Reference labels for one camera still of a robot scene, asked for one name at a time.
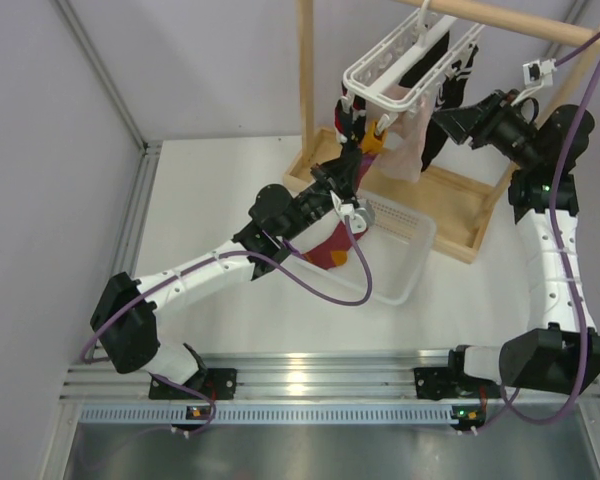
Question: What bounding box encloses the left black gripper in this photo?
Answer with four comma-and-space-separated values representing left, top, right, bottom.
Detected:
279, 148, 362, 242

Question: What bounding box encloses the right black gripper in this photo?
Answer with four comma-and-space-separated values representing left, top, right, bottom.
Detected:
432, 89, 542, 170

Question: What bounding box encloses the maroon orange sock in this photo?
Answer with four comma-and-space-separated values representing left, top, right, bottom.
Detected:
357, 120, 388, 184

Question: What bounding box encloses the navy santa sock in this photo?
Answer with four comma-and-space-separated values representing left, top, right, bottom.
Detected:
334, 95, 366, 144

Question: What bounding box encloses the white plastic clip hanger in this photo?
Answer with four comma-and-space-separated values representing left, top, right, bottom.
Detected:
339, 2, 485, 135

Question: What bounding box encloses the maroon purple sock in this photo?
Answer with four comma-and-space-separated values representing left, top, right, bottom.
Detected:
286, 222, 353, 270

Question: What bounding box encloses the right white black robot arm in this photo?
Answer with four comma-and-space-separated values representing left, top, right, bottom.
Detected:
432, 90, 600, 397

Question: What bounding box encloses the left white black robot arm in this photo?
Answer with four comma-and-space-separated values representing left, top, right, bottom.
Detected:
89, 147, 370, 397

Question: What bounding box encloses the black sock on hanger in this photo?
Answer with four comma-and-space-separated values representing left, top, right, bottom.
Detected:
398, 31, 450, 89

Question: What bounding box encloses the black white striped sock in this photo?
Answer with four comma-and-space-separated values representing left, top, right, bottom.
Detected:
421, 42, 479, 172

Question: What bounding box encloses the wooden drying rack stand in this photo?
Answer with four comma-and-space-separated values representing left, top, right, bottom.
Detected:
283, 1, 594, 263

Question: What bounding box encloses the white plastic basket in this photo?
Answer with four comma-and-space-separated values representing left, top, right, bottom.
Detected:
288, 190, 436, 306

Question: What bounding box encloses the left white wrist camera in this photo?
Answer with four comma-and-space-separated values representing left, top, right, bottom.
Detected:
331, 192, 376, 234

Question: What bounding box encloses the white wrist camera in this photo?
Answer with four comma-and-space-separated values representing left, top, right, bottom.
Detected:
331, 192, 376, 234
522, 58, 557, 88

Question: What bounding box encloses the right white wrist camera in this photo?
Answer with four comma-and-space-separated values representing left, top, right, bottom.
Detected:
522, 58, 557, 88

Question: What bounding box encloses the aluminium mounting rail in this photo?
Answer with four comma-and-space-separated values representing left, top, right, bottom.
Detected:
62, 347, 600, 404

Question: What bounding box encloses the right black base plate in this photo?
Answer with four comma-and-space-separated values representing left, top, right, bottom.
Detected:
413, 367, 500, 401

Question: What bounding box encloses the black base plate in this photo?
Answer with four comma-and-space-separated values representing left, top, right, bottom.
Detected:
148, 368, 237, 401
413, 367, 500, 401

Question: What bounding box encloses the aluminium corner frame profile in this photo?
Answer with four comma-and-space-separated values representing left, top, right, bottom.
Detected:
51, 1, 162, 275

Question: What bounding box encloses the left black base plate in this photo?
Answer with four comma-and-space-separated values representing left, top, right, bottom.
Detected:
148, 368, 237, 401

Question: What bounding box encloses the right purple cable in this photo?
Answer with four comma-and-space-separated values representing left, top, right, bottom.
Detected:
479, 24, 600, 434

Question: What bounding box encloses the purple cable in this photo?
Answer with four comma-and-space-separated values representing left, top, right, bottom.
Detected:
479, 24, 600, 434
82, 214, 374, 436

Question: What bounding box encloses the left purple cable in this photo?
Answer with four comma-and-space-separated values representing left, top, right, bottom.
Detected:
82, 214, 374, 436

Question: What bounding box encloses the grey slotted cable duct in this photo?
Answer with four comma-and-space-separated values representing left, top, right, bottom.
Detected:
79, 402, 485, 426

